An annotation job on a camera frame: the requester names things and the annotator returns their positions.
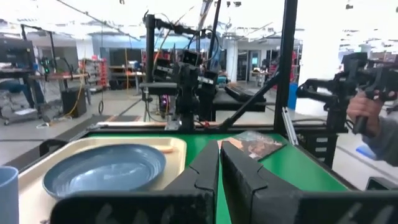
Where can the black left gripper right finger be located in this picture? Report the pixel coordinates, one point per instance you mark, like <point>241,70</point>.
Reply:
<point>264,205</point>

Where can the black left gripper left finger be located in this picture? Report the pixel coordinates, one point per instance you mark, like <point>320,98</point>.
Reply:
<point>140,208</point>

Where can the blue round plate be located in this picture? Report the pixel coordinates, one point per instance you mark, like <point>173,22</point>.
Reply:
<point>105,171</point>

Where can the blue ribbed cup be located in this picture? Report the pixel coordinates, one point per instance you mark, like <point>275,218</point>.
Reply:
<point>8,196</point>

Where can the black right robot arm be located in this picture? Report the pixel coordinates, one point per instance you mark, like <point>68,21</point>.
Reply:
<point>188,74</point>

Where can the person's forearm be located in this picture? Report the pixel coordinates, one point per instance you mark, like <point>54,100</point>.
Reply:
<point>384,143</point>

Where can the beige rectangular tray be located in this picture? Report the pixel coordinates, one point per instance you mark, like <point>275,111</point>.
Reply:
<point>175,168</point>

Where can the green table mat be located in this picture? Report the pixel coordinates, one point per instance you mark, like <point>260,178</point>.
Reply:
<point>295,168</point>

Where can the dark grey side table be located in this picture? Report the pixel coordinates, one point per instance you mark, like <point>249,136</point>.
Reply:
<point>239,104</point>

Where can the paperback book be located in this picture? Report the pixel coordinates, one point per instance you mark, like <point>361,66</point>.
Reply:
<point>258,144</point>

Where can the white background pillar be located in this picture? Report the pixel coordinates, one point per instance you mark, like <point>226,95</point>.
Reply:
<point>232,60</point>

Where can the silver aluminium bar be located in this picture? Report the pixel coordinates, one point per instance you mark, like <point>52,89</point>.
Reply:
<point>289,127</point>

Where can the red parts shelf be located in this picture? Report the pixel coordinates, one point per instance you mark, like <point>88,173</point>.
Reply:
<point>101,73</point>

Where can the black hazard-striped floor mat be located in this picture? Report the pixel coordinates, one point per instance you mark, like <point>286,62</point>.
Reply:
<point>90,124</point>

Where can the blue bin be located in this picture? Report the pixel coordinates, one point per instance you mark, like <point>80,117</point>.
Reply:
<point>292,96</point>

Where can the black cabinet box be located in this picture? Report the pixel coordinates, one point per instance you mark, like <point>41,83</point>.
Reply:
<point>74,102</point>

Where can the blue floor object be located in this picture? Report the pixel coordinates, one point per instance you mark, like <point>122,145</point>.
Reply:
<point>367,152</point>

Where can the wooden background table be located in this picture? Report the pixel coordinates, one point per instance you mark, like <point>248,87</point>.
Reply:
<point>59,76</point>

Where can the person's hand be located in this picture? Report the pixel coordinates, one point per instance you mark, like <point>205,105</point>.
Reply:
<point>360,109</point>

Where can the black background monitor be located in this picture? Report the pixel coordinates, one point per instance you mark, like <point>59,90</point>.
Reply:
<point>15,53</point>

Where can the black vertical stand post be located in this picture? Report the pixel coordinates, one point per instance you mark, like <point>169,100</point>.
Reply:
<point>150,49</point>

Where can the black aluminium rig frame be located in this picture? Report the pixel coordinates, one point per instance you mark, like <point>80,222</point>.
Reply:
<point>286,62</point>

